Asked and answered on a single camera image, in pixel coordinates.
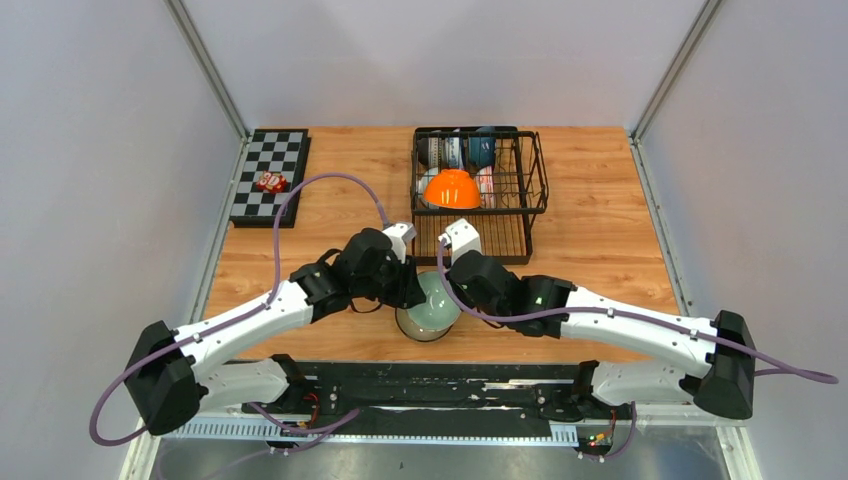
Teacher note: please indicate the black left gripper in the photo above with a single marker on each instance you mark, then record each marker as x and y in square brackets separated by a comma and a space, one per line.
[407, 292]

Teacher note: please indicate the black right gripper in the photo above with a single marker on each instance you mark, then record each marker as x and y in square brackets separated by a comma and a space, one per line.
[461, 298]

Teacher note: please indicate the celadon green bowl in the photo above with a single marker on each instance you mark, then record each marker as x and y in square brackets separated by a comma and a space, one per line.
[438, 306]

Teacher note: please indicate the white orange bowl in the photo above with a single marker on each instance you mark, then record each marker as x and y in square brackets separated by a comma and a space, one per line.
[452, 189]

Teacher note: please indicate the orange floral pattern bowl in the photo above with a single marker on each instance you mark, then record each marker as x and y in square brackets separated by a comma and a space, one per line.
[485, 183]

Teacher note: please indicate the black wire dish rack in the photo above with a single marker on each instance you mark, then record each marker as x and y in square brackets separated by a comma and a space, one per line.
[521, 188]

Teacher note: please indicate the teal dashed pattern bowl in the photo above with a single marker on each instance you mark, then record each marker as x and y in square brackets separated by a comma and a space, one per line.
[422, 184]

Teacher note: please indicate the beige interior bowl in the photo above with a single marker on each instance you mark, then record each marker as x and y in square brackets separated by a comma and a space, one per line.
[429, 149]

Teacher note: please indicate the white blue striped bowl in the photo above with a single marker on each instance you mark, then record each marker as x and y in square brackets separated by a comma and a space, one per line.
[452, 150]

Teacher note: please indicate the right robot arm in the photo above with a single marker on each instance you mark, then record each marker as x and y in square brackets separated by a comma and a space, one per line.
[704, 361]

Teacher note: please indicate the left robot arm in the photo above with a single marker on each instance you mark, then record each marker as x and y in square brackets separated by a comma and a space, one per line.
[175, 374]

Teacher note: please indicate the red owl toy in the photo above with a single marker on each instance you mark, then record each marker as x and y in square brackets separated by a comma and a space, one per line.
[272, 182]

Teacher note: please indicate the black white chessboard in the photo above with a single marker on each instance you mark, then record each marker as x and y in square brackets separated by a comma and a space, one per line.
[275, 162]

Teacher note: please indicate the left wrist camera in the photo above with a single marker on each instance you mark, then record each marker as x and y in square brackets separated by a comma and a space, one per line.
[401, 234]

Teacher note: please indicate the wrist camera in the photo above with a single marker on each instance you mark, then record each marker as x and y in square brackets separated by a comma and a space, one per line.
[401, 234]
[460, 238]

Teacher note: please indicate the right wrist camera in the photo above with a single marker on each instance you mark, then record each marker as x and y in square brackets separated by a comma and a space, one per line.
[460, 238]

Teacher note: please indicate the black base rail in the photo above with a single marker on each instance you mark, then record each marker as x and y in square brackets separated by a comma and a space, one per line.
[441, 404]

